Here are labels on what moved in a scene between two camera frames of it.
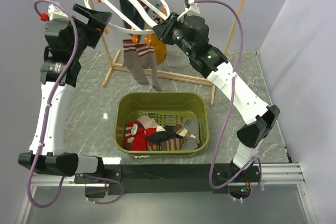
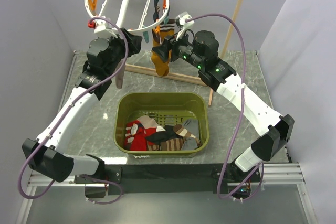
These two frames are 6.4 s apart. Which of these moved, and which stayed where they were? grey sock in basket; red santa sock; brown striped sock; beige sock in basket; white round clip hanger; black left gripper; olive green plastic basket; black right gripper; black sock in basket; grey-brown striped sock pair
Moved: black left gripper; black right gripper; grey-brown striped sock pair
Stayed: red santa sock; beige sock in basket; black sock in basket; white round clip hanger; brown striped sock; olive green plastic basket; grey sock in basket
